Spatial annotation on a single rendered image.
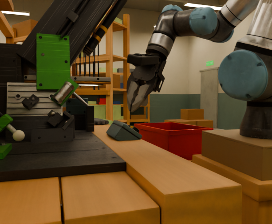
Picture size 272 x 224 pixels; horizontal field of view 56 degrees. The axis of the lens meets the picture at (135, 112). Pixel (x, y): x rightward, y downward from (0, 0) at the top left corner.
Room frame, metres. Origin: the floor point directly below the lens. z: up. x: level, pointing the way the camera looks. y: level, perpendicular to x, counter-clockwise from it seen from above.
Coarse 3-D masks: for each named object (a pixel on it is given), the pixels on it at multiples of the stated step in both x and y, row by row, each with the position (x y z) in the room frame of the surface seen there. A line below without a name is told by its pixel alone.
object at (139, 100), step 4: (140, 88) 0.77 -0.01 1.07; (144, 88) 0.76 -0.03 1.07; (140, 92) 0.76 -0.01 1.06; (144, 92) 0.76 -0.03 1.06; (136, 96) 0.76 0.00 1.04; (140, 96) 0.76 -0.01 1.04; (136, 100) 0.76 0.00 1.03; (140, 100) 0.75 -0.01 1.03; (144, 100) 0.76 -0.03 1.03; (132, 104) 0.76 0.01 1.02; (136, 104) 0.75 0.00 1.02; (140, 104) 0.76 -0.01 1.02; (144, 104) 0.79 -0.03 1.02; (132, 108) 0.76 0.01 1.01; (136, 108) 0.76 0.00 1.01
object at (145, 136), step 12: (144, 132) 1.14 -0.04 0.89; (156, 132) 1.03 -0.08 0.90; (168, 132) 0.95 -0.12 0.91; (180, 132) 0.97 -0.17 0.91; (192, 132) 0.99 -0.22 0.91; (156, 144) 1.04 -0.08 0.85; (168, 144) 0.96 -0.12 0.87; (180, 144) 0.98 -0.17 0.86; (192, 144) 1.00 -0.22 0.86; (180, 156) 0.97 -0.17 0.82; (192, 156) 1.00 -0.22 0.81
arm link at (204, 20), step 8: (200, 8) 0.74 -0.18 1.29; (208, 8) 0.72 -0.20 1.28; (176, 16) 0.78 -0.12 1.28; (184, 16) 0.76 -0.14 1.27; (192, 16) 0.74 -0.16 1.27; (200, 16) 0.72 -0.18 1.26; (208, 16) 0.72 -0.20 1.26; (216, 16) 0.75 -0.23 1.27; (176, 24) 0.78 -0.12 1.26; (184, 24) 0.76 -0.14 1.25; (192, 24) 0.74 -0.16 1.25; (200, 24) 0.73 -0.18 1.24; (208, 24) 0.73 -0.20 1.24; (216, 24) 0.76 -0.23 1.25; (176, 32) 0.80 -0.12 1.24; (184, 32) 0.78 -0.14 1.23; (192, 32) 0.76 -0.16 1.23; (200, 32) 0.75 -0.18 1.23; (208, 32) 0.74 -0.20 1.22
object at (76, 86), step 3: (69, 78) 0.93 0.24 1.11; (69, 81) 0.93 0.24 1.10; (72, 81) 0.93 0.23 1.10; (63, 84) 0.92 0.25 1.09; (72, 84) 0.93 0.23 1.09; (75, 84) 0.93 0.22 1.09; (78, 84) 0.93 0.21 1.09; (60, 87) 0.91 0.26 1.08; (75, 87) 0.93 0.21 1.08; (72, 90) 0.92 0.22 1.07; (69, 93) 0.91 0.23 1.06; (72, 93) 0.93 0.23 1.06; (66, 96) 0.91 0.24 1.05; (69, 96) 0.92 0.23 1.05; (51, 99) 0.90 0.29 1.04; (66, 99) 0.91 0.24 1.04; (63, 102) 0.90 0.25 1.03; (60, 105) 0.89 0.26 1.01
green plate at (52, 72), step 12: (36, 36) 0.94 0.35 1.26; (48, 36) 0.95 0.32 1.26; (36, 48) 0.92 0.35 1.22; (48, 48) 0.94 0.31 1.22; (60, 48) 0.95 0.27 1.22; (36, 60) 0.91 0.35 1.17; (48, 60) 0.93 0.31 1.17; (60, 60) 0.94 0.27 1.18; (36, 72) 0.90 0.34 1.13; (48, 72) 0.91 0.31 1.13; (60, 72) 0.93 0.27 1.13; (36, 84) 0.89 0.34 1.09; (48, 84) 0.90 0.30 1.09; (60, 84) 0.92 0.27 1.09
